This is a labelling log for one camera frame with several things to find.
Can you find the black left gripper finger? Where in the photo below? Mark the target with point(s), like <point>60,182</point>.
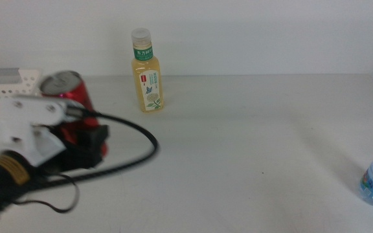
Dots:
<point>96,137</point>
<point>57,136</point>

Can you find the red cola can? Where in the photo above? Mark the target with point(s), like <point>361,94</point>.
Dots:
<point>76,94</point>

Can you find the yellow tea bottle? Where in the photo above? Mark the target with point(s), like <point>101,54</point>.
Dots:
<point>146,81</point>

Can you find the white perforated plastic basket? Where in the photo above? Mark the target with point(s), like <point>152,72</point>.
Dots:
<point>28,81</point>

